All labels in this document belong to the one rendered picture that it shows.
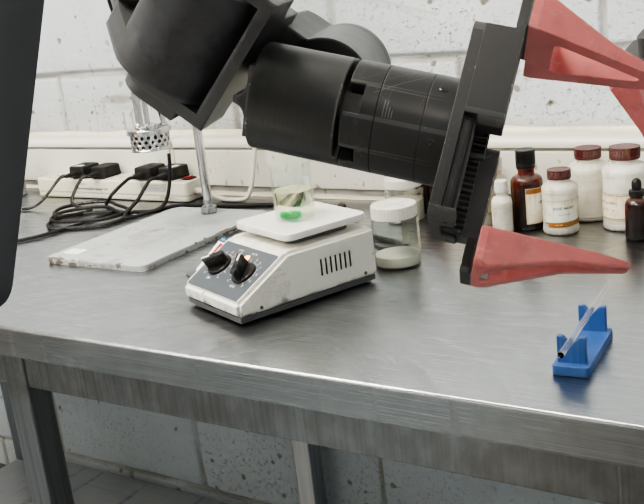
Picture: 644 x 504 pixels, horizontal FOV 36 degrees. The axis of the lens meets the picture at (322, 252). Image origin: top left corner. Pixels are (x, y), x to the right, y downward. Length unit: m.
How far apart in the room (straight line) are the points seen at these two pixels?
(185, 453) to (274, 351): 1.18
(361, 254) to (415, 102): 0.70
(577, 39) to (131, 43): 0.23
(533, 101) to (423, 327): 0.56
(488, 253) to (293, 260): 0.67
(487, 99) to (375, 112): 0.05
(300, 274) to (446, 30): 0.56
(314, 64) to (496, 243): 0.13
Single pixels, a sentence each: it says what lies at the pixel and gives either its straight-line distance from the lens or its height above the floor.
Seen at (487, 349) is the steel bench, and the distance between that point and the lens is 0.97.
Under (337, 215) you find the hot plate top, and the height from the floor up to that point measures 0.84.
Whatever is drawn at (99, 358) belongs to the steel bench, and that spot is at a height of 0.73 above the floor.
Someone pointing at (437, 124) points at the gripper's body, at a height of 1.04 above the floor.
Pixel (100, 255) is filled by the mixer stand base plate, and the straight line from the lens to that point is 1.47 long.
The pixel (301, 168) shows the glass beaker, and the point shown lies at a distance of 1.16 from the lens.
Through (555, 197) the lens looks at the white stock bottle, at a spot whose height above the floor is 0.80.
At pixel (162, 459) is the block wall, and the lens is 2.24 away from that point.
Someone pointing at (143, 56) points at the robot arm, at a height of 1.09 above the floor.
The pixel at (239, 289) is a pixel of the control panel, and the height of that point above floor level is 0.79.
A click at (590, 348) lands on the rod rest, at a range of 0.94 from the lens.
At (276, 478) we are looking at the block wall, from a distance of 2.04.
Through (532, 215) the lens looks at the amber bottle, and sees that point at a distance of 1.36.
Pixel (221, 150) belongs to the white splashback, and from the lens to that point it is 1.77.
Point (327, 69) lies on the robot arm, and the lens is 0.50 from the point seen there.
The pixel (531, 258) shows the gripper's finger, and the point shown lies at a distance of 0.47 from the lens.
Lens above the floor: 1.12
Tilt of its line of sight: 16 degrees down
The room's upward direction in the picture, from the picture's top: 7 degrees counter-clockwise
